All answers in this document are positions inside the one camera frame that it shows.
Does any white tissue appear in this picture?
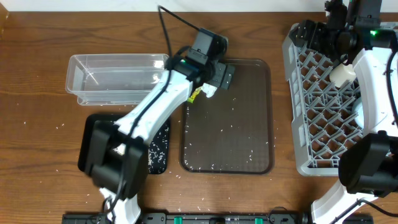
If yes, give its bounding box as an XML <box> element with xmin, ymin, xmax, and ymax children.
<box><xmin>201</xmin><ymin>83</ymin><xmax>218</xmax><ymax>98</ymax></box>

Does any yellow green snack wrapper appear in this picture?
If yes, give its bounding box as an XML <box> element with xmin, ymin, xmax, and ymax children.
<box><xmin>187</xmin><ymin>87</ymin><xmax>202</xmax><ymax>103</ymax></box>

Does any cream cup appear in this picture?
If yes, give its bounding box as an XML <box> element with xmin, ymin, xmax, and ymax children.
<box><xmin>330</xmin><ymin>64</ymin><xmax>356</xmax><ymax>88</ymax></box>

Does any light blue bowl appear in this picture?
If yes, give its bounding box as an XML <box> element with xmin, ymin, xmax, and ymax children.
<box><xmin>351</xmin><ymin>97</ymin><xmax>364</xmax><ymax>129</ymax></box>

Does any pile of rice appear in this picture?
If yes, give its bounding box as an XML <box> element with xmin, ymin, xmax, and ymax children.
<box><xmin>148</xmin><ymin>119</ymin><xmax>170</xmax><ymax>174</ymax></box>

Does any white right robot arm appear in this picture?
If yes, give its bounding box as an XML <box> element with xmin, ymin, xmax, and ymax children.
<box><xmin>289</xmin><ymin>0</ymin><xmax>397</xmax><ymax>223</ymax></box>

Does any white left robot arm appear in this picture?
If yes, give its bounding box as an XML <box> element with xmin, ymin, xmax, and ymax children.
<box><xmin>78</xmin><ymin>28</ymin><xmax>234</xmax><ymax>223</ymax></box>

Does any grey dishwasher rack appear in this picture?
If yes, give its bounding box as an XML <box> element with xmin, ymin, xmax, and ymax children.
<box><xmin>282</xmin><ymin>37</ymin><xmax>371</xmax><ymax>176</ymax></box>

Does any brown serving tray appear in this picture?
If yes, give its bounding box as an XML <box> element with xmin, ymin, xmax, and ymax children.
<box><xmin>180</xmin><ymin>59</ymin><xmax>274</xmax><ymax>175</ymax></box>

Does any black tray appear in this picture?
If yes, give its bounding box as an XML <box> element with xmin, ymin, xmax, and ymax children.
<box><xmin>78</xmin><ymin>114</ymin><xmax>171</xmax><ymax>174</ymax></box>

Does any clear plastic bin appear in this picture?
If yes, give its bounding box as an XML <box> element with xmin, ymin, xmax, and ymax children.
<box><xmin>65</xmin><ymin>54</ymin><xmax>169</xmax><ymax>93</ymax></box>

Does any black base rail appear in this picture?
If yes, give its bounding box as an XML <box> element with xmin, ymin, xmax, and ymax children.
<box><xmin>61</xmin><ymin>212</ymin><xmax>374</xmax><ymax>224</ymax></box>

